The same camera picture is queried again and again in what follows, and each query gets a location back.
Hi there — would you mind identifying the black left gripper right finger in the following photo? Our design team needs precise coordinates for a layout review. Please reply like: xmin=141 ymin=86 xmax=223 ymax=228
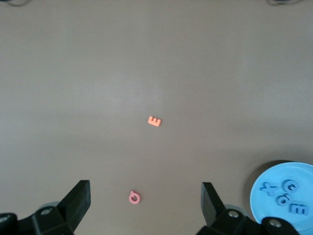
xmin=195 ymin=182 xmax=301 ymax=235

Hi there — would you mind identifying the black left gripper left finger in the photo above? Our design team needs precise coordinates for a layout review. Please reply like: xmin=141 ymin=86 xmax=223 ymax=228
xmin=0 ymin=180 xmax=91 ymax=235

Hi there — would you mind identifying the blue foam letter x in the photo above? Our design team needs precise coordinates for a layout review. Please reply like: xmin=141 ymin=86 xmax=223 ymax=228
xmin=259 ymin=181 xmax=279 ymax=197

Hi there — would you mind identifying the blue foam letter a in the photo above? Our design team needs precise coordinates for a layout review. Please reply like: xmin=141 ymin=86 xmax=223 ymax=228
xmin=274 ymin=192 xmax=292 ymax=208

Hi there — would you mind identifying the blue foam letter G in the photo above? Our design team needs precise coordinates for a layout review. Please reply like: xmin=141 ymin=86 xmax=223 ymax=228
xmin=281 ymin=179 xmax=298 ymax=193

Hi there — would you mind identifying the blue foam letter m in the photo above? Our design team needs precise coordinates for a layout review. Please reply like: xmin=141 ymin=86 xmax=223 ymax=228
xmin=287 ymin=202 xmax=308 ymax=216

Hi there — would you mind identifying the pink foam letter Q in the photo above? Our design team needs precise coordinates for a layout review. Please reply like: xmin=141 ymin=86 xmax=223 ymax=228
xmin=128 ymin=190 xmax=141 ymax=205

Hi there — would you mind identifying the blue plate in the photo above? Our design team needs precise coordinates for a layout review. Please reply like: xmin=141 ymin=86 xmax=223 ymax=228
xmin=249 ymin=163 xmax=313 ymax=232

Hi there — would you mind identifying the orange foam letter E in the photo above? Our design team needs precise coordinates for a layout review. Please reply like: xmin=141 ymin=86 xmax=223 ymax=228
xmin=147 ymin=116 xmax=163 ymax=127

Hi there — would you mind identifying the brown table mat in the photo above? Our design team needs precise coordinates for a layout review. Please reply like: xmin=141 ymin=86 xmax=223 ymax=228
xmin=0 ymin=0 xmax=313 ymax=235

